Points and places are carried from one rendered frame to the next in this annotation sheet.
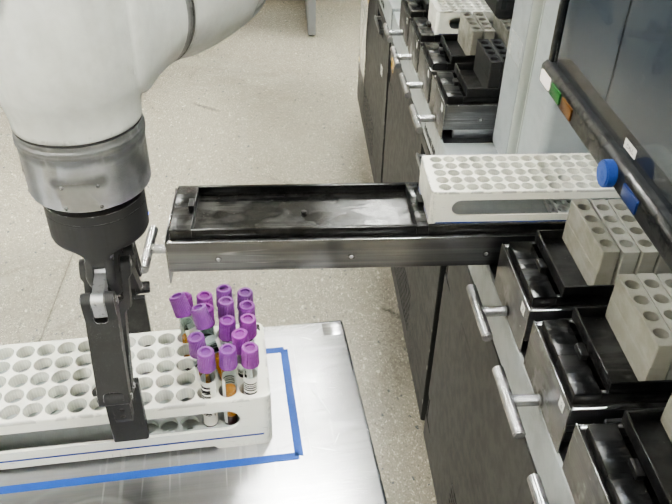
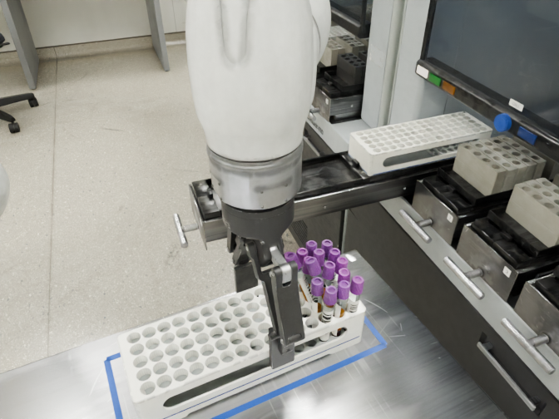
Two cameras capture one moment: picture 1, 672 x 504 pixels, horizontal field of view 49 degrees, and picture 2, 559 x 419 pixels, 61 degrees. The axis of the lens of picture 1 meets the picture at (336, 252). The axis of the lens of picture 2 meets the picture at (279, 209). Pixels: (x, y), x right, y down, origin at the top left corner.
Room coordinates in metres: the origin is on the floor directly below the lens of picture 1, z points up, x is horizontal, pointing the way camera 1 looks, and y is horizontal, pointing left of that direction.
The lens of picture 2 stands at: (0.09, 0.27, 1.35)
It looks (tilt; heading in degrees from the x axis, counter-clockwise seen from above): 37 degrees down; 345
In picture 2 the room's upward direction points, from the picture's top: 1 degrees counter-clockwise
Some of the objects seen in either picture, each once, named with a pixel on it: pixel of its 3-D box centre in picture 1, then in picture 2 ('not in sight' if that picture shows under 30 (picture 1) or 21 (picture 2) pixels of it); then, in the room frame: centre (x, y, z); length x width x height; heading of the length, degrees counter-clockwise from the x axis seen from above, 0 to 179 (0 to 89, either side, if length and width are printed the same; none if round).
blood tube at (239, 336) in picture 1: (245, 376); (342, 300); (0.47, 0.08, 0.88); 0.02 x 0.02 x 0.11
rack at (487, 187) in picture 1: (529, 190); (419, 144); (0.88, -0.27, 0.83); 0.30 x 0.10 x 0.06; 94
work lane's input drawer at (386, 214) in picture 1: (399, 225); (343, 180); (0.87, -0.09, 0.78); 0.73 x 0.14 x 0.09; 94
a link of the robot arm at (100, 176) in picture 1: (86, 155); (255, 165); (0.48, 0.19, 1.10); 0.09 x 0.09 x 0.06
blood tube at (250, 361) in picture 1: (250, 390); (352, 309); (0.46, 0.07, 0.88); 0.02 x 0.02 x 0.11
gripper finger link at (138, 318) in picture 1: (133, 325); (246, 283); (0.53, 0.19, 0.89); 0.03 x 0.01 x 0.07; 100
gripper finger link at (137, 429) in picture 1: (126, 410); (281, 345); (0.42, 0.18, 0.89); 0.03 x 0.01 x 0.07; 100
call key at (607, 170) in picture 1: (607, 173); (502, 122); (0.68, -0.29, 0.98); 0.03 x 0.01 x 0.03; 4
